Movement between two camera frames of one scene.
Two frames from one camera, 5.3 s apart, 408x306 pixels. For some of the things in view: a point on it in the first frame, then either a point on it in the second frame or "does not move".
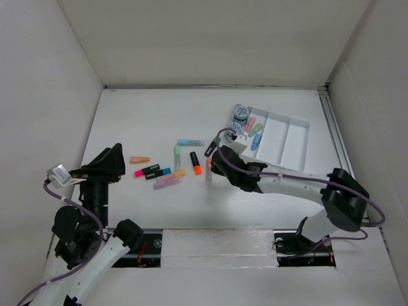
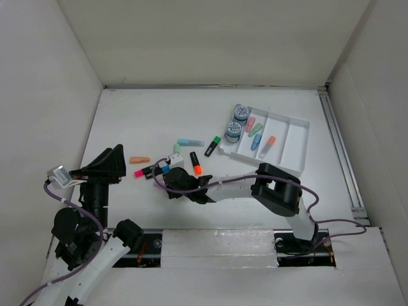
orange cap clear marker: x=208 y=170 to x=268 y=146
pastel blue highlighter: x=255 y=141 does not move
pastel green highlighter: x=258 y=127 does not move
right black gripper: x=215 y=168 to x=173 y=194
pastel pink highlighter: x=250 y=124 does not move
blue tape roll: x=236 y=127 does not move
